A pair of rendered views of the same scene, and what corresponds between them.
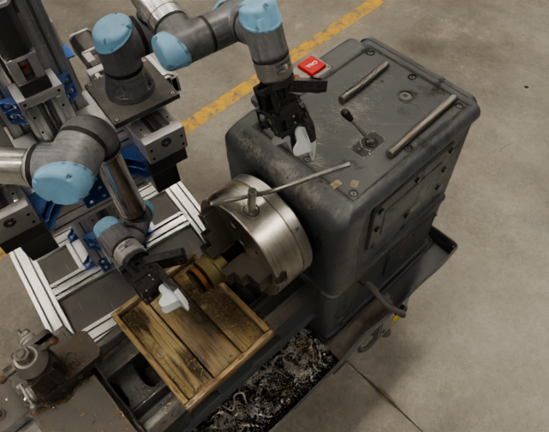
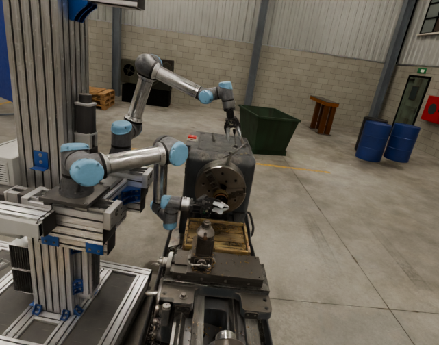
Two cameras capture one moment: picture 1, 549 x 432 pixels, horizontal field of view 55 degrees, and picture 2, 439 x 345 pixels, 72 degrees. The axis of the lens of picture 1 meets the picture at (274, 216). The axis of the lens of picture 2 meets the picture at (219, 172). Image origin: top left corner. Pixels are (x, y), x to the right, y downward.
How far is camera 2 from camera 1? 1.55 m
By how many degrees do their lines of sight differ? 52
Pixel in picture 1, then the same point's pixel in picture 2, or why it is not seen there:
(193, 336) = (220, 238)
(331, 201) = (245, 157)
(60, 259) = (35, 329)
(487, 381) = (274, 271)
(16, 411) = (189, 290)
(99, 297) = (88, 330)
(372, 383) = not seen: hidden behind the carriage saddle
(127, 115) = not seen: hidden behind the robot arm
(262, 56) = (231, 97)
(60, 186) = (182, 151)
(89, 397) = (220, 257)
